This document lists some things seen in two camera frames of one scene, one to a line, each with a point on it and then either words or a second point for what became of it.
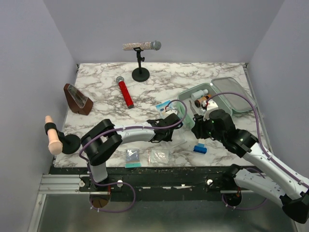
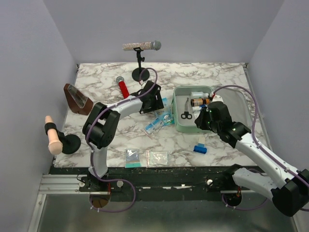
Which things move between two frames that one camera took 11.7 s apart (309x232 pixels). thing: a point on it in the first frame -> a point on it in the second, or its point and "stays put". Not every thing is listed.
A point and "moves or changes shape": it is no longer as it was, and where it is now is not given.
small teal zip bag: (132, 158) stays put
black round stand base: (71, 144) stays put
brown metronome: (78, 102) stays put
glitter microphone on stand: (155, 45) stays put
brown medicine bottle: (197, 103) moves or changes shape
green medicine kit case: (224, 93) moves or changes shape
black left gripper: (169, 138) -> (158, 105)
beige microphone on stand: (55, 144) stays put
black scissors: (195, 115) -> (186, 114)
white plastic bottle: (197, 94) moves or changes shape
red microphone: (120, 80) stays put
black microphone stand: (140, 74) stays put
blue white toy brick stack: (200, 148) stays put
